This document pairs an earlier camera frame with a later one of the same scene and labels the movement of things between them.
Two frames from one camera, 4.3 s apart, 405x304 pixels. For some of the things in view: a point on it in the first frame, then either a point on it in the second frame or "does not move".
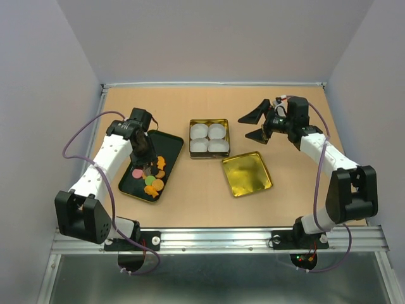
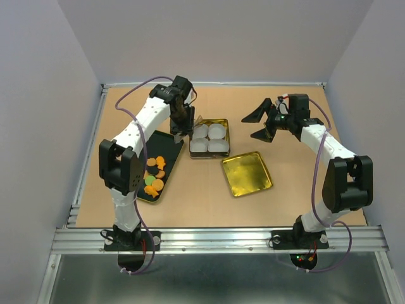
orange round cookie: [161, 174] does not move
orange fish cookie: [161, 163] does not move
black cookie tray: [166, 145] does not move
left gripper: [150, 157] to [188, 126]
